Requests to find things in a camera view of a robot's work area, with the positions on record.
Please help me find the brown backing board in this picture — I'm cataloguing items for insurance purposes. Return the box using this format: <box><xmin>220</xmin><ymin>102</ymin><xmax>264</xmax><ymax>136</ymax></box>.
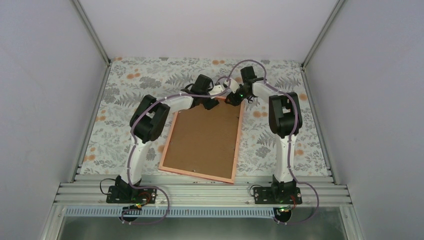
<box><xmin>162</xmin><ymin>99</ymin><xmax>243</xmax><ymax>180</ymax></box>

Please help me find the red picture frame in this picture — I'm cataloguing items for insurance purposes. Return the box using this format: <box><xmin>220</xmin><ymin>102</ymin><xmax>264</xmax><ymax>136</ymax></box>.
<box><xmin>158</xmin><ymin>96</ymin><xmax>246</xmax><ymax>185</ymax></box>

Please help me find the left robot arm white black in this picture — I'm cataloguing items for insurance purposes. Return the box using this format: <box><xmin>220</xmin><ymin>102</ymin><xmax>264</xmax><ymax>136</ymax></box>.
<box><xmin>108</xmin><ymin>74</ymin><xmax>228</xmax><ymax>203</ymax></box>

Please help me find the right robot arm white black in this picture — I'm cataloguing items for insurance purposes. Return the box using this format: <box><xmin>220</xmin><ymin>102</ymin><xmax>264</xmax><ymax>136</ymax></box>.
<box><xmin>223</xmin><ymin>66</ymin><xmax>303</xmax><ymax>204</ymax></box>

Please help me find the floral patterned table cloth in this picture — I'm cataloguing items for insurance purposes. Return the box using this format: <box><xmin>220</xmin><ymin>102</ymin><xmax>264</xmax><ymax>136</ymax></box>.
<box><xmin>80</xmin><ymin>57</ymin><xmax>328</xmax><ymax>176</ymax></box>

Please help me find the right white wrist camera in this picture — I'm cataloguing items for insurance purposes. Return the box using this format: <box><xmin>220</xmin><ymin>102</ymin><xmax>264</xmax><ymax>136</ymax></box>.
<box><xmin>225</xmin><ymin>78</ymin><xmax>240</xmax><ymax>94</ymax></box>

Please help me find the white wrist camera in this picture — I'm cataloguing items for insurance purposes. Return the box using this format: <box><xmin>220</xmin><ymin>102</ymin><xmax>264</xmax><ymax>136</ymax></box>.
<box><xmin>225</xmin><ymin>78</ymin><xmax>240</xmax><ymax>94</ymax></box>
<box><xmin>208</xmin><ymin>85</ymin><xmax>227</xmax><ymax>99</ymax></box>

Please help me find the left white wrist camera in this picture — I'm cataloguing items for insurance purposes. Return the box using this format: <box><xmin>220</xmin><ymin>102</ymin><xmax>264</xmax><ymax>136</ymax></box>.
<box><xmin>208</xmin><ymin>85</ymin><xmax>227</xmax><ymax>99</ymax></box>

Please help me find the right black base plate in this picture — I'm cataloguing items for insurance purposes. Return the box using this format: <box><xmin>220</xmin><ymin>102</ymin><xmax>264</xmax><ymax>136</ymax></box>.
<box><xmin>253</xmin><ymin>186</ymin><xmax>303</xmax><ymax>205</ymax></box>

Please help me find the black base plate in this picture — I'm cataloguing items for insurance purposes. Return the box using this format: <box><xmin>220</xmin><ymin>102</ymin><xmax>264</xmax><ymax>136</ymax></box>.
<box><xmin>253</xmin><ymin>186</ymin><xmax>303</xmax><ymax>205</ymax></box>
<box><xmin>106</xmin><ymin>186</ymin><xmax>157</xmax><ymax>205</ymax></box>

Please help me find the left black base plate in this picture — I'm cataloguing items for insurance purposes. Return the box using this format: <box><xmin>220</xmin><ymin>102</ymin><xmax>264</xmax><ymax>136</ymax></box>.
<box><xmin>106</xmin><ymin>186</ymin><xmax>157</xmax><ymax>205</ymax></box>

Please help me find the grey slotted cable duct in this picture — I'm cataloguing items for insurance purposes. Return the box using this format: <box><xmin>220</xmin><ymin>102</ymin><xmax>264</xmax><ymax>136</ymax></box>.
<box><xmin>63</xmin><ymin>206</ymin><xmax>275</xmax><ymax>219</ymax></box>

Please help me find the aluminium rail base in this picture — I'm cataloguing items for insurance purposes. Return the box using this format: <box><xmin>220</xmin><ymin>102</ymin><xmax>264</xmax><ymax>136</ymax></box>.
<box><xmin>53</xmin><ymin>174</ymin><xmax>352</xmax><ymax>207</ymax></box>

